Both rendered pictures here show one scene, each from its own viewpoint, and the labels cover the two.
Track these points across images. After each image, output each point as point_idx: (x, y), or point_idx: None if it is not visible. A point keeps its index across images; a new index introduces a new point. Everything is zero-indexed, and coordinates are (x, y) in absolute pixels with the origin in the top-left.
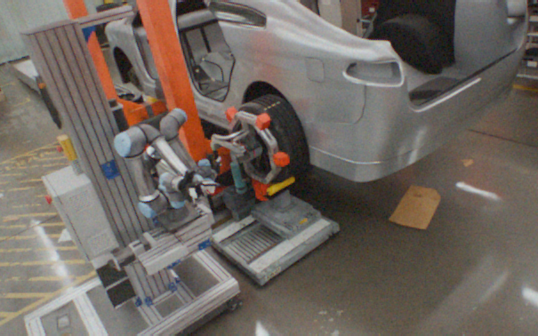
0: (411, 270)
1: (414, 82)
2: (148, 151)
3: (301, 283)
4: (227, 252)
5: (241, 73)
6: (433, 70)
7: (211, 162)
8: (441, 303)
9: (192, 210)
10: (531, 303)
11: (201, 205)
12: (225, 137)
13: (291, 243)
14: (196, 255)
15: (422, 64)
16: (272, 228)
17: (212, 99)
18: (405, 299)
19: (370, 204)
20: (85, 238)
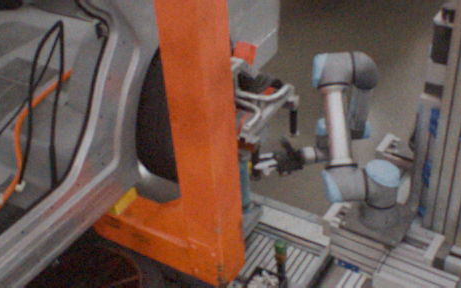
0: (272, 128)
1: (41, 15)
2: (353, 160)
3: (323, 201)
4: (309, 281)
5: (140, 42)
6: (19, 0)
7: (292, 146)
8: (310, 109)
9: (408, 136)
10: (290, 71)
11: (381, 147)
12: (258, 108)
13: (265, 214)
14: (358, 280)
15: (4, 0)
16: (244, 237)
17: (33, 207)
18: (313, 127)
19: (148, 172)
20: None
